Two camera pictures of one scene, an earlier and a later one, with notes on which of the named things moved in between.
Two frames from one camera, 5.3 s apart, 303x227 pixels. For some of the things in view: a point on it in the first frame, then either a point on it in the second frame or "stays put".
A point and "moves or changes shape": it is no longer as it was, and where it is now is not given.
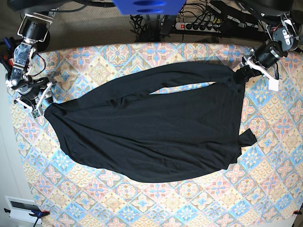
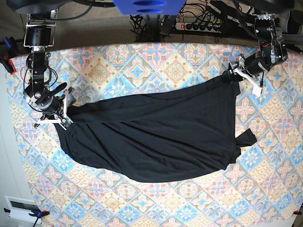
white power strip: x=198 y=27 stays put
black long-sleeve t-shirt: x=119 y=127 moves or changes shape
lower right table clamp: x=297 y=212 stays put
